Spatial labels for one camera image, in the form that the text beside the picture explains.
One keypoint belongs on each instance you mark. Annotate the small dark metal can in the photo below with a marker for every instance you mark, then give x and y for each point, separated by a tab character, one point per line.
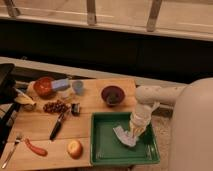
75	109

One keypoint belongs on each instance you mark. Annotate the metal railing post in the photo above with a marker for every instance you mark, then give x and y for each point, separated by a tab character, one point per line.
91	12
12	10
153	15

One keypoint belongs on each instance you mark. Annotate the grey towel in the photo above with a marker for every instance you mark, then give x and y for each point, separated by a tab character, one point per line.
125	137

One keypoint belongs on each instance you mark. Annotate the bunch of dark grapes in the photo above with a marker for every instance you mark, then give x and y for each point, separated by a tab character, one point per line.
55	107

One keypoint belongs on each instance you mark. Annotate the orange red bowl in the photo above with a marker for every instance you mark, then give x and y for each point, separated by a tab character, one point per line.
43	87

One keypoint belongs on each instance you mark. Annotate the blue sponge block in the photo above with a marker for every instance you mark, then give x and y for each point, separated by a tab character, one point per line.
59	85

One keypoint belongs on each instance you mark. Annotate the black handled knife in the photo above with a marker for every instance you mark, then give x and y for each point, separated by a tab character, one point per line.
57	126

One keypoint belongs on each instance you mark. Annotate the green plastic tray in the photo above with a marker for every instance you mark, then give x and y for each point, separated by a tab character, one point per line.
107	150

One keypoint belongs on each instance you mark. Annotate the silver fork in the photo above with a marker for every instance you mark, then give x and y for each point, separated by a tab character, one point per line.
16	142

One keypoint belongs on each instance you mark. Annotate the dark red bowl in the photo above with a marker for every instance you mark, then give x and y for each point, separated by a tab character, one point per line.
112	95

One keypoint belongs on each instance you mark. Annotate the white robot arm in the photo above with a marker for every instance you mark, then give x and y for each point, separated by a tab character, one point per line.
191	144

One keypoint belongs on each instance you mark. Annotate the banana piece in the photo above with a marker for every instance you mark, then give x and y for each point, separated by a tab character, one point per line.
26	102

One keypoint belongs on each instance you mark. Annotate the red sausage toy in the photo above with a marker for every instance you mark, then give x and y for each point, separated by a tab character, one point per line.
37	150

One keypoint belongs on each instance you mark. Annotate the black equipment at left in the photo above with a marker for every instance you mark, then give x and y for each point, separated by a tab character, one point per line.
7	96

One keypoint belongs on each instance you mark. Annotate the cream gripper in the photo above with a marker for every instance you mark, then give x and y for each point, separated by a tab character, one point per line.
136	130

